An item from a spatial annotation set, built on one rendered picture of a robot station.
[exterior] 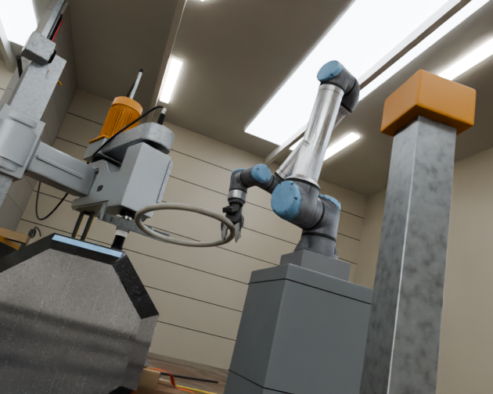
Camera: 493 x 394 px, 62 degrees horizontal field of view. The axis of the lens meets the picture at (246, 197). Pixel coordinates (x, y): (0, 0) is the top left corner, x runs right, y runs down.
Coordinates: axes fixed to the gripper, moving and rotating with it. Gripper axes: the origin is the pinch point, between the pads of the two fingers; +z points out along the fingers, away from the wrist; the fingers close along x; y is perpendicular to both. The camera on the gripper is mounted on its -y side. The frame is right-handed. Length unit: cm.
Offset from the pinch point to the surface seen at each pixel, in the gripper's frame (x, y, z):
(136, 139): 77, 19, -73
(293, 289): -35, -25, 28
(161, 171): 61, 30, -56
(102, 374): 43, -8, 63
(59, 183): 138, 34, -51
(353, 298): -56, -11, 27
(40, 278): 70, -28, 30
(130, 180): 72, 17, -42
